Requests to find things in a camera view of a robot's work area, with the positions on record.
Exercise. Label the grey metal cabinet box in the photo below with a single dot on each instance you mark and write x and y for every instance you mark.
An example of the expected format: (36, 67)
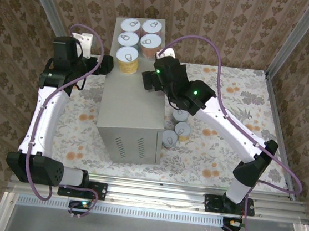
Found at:
(133, 102)

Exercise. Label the aluminium frame post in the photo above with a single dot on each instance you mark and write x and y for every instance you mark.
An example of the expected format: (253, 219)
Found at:
(291, 39)
(45, 0)

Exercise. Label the aluminium table side rail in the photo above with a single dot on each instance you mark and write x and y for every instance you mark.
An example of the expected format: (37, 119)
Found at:
(274, 109)

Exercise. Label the small black controller board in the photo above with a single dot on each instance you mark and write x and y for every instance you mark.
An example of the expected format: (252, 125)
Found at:
(81, 204)
(233, 223)

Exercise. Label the aluminium front mounting rail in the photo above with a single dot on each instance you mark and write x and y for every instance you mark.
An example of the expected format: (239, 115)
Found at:
(162, 194)

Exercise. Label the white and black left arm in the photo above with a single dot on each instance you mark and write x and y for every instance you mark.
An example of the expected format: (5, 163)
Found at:
(45, 119)

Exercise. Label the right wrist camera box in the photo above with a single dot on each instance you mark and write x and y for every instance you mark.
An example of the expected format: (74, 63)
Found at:
(165, 54)

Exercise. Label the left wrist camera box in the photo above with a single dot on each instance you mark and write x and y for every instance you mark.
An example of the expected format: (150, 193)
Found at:
(84, 42)

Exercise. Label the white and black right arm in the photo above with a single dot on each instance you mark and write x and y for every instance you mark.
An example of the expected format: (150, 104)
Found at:
(225, 129)

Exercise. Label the salmon orange food can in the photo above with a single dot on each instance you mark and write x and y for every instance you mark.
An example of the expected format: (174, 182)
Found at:
(151, 40)

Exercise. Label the pink food can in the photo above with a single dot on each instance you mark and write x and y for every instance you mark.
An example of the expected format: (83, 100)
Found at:
(130, 25)
(152, 26)

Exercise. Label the yellow food can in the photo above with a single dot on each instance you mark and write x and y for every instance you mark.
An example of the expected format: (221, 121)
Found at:
(183, 130)
(128, 55)

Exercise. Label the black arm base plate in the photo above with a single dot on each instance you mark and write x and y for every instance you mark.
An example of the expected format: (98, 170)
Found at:
(211, 203)
(98, 190)

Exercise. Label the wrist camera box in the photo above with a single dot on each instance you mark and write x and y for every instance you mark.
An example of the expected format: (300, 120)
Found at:
(165, 54)
(84, 42)

